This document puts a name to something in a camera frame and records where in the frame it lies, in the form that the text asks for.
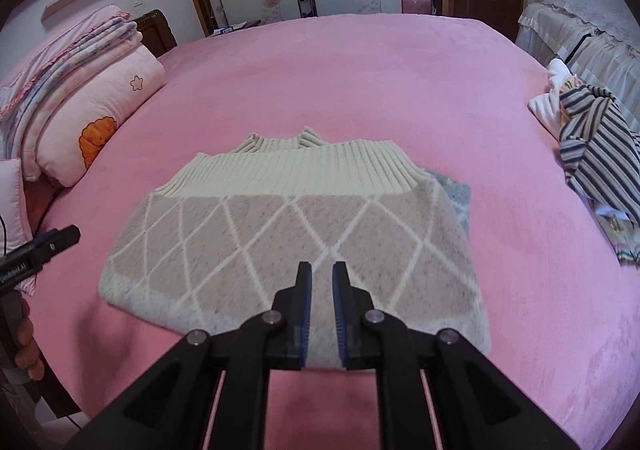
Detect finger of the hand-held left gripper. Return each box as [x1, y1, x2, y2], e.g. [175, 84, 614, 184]
[35, 224, 82, 258]

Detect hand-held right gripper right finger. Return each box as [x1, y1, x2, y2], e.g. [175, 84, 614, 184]
[332, 261, 581, 450]

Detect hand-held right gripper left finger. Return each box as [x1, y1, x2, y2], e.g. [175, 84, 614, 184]
[65, 261, 313, 450]

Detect grey beige argyle knit sweater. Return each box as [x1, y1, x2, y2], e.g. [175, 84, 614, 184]
[97, 126, 493, 371]

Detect person's left hand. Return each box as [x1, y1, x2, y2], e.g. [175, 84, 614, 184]
[12, 296, 47, 382]

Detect small pink pillow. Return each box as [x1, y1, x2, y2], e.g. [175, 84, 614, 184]
[0, 159, 37, 297]

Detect pink cartoon pillow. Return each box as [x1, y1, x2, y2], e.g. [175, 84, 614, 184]
[20, 44, 167, 188]

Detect folded pastel blanket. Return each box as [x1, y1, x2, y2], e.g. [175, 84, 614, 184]
[0, 4, 143, 155]

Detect wooden headboard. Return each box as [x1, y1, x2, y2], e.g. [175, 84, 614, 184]
[127, 10, 178, 60]

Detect pink bed blanket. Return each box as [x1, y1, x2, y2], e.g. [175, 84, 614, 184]
[25, 12, 640, 450]

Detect dark bedside table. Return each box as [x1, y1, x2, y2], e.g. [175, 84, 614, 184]
[209, 21, 262, 36]

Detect white cloth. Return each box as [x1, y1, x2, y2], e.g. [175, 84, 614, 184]
[528, 58, 576, 138]

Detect striped shirt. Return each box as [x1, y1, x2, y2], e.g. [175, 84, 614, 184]
[557, 84, 640, 223]

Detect sofa with white lace cover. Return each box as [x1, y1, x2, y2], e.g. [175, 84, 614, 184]
[515, 0, 640, 121]

